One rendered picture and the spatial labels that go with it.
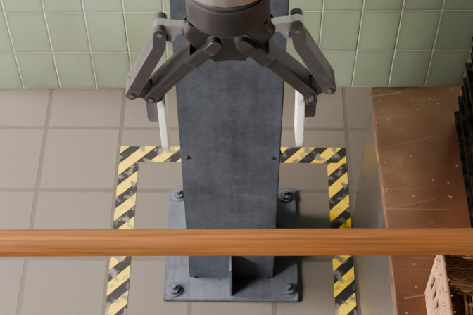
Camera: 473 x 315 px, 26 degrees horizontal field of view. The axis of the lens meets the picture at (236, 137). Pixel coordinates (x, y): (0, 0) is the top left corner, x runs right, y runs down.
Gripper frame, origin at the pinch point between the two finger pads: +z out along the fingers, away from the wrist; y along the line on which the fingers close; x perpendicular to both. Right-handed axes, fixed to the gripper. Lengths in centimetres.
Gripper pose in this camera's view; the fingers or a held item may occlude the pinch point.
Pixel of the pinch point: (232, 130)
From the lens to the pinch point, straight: 104.5
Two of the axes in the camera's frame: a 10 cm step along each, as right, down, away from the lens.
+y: -10.0, 0.3, 0.0
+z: 0.2, 6.4, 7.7
